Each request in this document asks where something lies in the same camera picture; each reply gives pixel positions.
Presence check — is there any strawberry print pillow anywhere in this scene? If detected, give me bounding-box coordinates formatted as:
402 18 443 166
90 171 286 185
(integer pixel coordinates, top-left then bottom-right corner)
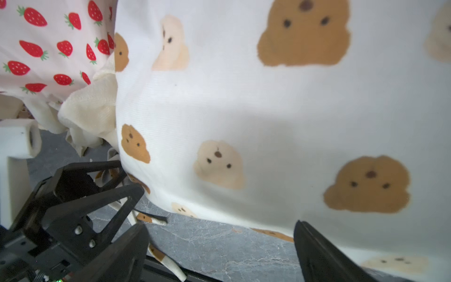
1 0 117 134

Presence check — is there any cream bear pillowcase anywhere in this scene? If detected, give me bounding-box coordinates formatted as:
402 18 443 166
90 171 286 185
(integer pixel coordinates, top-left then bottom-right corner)
59 1 451 282

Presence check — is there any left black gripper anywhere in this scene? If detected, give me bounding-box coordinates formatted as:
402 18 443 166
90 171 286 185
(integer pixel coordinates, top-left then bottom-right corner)
1 161 149 282

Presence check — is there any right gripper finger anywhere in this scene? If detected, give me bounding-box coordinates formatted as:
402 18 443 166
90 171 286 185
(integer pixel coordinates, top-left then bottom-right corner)
294 220 375 282

